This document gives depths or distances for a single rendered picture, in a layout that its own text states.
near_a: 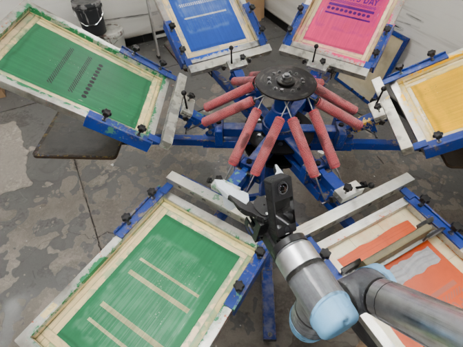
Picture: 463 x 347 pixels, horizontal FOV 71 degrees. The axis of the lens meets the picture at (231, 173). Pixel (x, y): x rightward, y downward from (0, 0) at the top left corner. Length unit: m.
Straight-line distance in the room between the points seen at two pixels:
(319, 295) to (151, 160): 2.67
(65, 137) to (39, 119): 1.93
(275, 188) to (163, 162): 2.54
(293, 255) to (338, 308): 0.11
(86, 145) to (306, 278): 1.60
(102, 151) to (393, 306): 1.60
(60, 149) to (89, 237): 0.96
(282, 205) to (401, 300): 0.24
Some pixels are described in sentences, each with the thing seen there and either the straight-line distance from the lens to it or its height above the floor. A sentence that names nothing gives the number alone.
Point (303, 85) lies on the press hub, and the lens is 1.64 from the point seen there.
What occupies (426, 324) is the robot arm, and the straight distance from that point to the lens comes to 0.59.
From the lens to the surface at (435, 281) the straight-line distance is 1.57.
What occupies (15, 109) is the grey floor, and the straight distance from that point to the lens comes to 4.27.
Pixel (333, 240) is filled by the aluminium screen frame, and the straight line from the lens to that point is 1.45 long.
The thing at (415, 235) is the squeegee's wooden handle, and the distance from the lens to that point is 1.51.
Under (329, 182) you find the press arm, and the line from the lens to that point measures 1.57.
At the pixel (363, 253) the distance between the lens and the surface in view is 1.50.
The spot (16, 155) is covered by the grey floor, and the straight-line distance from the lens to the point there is 3.67.
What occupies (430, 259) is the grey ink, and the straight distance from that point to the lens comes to 1.61.
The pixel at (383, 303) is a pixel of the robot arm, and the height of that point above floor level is 1.64.
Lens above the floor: 2.20
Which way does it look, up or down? 49 degrees down
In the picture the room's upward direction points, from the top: straight up
